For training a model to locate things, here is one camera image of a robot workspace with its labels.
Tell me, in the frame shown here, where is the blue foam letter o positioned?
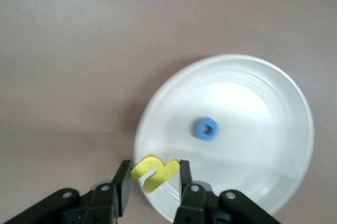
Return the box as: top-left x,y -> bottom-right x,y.
191,117 -> 219,142

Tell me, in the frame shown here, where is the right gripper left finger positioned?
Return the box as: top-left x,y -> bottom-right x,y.
88,160 -> 134,224

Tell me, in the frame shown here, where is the yellow foam letter h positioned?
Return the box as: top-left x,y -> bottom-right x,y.
130,154 -> 181,194

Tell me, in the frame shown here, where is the beige brown plate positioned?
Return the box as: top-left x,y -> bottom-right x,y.
133,54 -> 315,223

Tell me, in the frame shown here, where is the brown table cover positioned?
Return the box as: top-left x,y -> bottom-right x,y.
0,0 -> 337,224

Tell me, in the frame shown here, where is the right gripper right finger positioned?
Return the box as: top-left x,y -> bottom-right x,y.
173,159 -> 219,224

